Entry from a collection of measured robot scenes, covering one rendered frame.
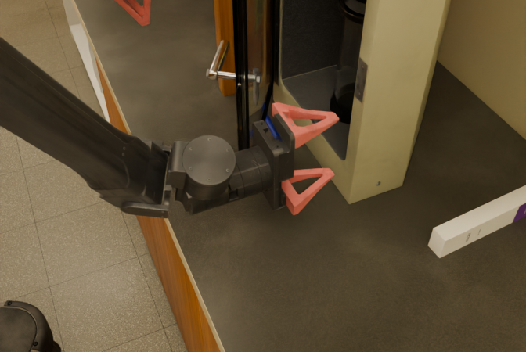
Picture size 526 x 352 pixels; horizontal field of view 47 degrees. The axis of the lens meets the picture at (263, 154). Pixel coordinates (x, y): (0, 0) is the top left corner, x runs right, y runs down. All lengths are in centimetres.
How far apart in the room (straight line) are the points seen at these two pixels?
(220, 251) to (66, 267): 129
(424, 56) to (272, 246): 38
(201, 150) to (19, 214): 185
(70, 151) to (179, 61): 82
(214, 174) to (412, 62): 40
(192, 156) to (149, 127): 59
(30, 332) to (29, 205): 75
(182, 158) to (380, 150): 45
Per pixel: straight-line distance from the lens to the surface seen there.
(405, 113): 99
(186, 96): 129
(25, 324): 186
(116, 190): 68
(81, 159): 62
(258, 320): 93
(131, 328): 205
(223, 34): 120
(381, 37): 86
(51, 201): 246
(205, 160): 64
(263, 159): 73
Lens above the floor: 174
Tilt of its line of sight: 44 degrees down
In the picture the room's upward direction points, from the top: straight up
